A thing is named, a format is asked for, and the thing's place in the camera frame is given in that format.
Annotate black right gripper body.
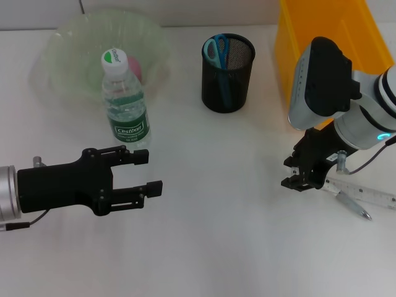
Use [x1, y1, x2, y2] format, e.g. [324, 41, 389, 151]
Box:
[283, 123, 356, 186]

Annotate black mesh pen holder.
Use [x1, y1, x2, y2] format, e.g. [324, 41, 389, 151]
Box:
[201, 33, 256, 114]

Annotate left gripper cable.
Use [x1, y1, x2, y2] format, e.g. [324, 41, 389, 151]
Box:
[5, 210, 48, 232]

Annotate clear plastic ruler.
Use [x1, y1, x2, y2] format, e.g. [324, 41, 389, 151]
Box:
[323, 176, 396, 212]

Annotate translucent green fruit bowl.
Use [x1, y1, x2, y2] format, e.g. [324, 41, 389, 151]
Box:
[29, 9, 171, 109]

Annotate yellow plastic storage bin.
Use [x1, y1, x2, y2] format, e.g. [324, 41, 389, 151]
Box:
[274, 0, 395, 131]

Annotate white grey ballpoint pen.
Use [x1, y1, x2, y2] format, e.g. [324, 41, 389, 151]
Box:
[335, 190, 373, 221]

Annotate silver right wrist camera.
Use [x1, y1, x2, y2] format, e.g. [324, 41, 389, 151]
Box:
[287, 36, 362, 130]

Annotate green label water bottle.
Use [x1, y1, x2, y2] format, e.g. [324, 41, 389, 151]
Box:
[100, 48, 152, 149]

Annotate pink peach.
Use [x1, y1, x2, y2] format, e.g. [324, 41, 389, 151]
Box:
[128, 56, 143, 83]

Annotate blue plastic scissors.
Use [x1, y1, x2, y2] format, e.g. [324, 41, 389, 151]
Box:
[203, 33, 233, 109]

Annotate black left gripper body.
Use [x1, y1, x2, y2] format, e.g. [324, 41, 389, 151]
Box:
[17, 148, 114, 217]

